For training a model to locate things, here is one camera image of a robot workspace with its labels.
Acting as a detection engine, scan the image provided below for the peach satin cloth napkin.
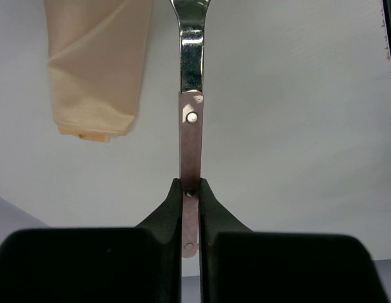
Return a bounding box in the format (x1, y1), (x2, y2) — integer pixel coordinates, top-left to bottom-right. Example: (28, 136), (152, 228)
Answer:
(44, 1), (152, 143)

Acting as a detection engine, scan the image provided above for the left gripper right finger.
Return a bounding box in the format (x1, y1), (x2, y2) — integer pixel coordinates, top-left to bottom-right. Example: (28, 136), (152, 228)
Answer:
(199, 179), (388, 302)

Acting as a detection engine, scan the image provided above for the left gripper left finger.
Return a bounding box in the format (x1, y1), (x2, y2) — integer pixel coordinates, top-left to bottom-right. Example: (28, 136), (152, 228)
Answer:
(0, 179), (182, 302)

